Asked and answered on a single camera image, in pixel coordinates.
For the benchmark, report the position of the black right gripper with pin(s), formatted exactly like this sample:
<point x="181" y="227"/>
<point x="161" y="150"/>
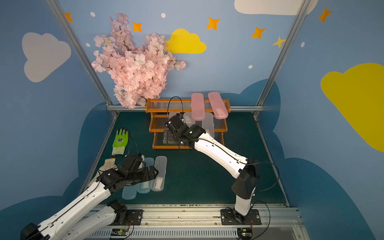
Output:
<point x="172" y="123"/>

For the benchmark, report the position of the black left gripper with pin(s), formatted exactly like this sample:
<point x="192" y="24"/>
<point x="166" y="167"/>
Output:
<point x="150" y="172"/>

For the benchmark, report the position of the clear pencil case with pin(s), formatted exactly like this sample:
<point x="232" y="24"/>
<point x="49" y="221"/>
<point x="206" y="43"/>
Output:
<point x="208" y="124"/>
<point x="188" y="120"/>
<point x="172" y="135"/>
<point x="160" y="164"/>

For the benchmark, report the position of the pink pencil case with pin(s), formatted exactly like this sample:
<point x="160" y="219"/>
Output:
<point x="218" y="105"/>
<point x="198" y="107"/>

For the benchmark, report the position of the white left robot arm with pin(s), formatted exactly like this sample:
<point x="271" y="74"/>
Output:
<point x="68" y="223"/>

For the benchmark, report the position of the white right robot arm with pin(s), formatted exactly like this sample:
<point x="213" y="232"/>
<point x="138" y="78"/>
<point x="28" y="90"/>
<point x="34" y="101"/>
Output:
<point x="242" y="169"/>

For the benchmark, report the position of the blue pencil case outer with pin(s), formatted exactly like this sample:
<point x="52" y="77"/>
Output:
<point x="129" y="192"/>

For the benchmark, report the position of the white cotton glove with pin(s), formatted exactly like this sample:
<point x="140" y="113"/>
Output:
<point x="108" y="164"/>

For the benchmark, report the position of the green work glove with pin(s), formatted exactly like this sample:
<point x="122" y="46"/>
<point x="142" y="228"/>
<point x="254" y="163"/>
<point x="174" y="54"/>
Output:
<point x="120" y="142"/>

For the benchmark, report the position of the left controller board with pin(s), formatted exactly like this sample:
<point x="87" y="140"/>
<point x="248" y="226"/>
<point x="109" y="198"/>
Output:
<point x="119" y="233"/>

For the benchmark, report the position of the controller board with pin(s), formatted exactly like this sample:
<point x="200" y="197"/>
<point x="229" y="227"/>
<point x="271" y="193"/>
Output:
<point x="119" y="233"/>
<point x="244" y="234"/>

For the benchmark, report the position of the pink cherry blossom tree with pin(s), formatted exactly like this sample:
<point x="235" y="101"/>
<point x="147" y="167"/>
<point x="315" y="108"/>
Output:
<point x="139" y="73"/>

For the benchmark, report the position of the right controller board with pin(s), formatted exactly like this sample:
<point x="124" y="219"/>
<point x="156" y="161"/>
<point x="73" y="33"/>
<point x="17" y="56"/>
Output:
<point x="244" y="234"/>

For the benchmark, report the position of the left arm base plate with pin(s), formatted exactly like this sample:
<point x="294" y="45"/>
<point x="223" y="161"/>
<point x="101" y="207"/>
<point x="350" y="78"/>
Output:
<point x="133" y="216"/>

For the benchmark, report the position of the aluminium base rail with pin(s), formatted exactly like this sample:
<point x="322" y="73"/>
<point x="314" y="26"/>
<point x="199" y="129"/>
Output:
<point x="203" y="222"/>

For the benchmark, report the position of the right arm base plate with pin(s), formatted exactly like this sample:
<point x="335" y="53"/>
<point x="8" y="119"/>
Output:
<point x="231" y="217"/>

